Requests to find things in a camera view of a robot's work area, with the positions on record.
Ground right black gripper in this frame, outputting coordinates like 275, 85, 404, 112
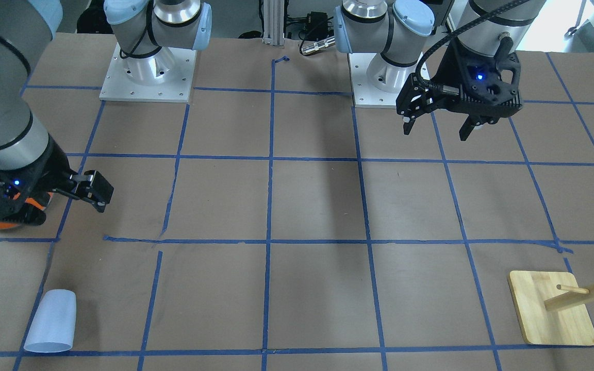
0, 137, 114, 226

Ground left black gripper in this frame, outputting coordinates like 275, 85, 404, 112
396, 73, 523, 141

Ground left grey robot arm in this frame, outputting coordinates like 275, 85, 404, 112
333, 1, 545, 141

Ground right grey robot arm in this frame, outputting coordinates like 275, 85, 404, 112
0, 1, 212, 226

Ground wooden cup stand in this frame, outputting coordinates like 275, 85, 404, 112
504, 269, 594, 347

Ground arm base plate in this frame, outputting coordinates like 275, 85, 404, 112
348, 53, 416, 109
99, 45, 197, 103

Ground silver cable connector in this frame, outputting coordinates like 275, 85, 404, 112
300, 36, 336, 57

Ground aluminium frame post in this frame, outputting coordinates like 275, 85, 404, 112
261, 0, 287, 48

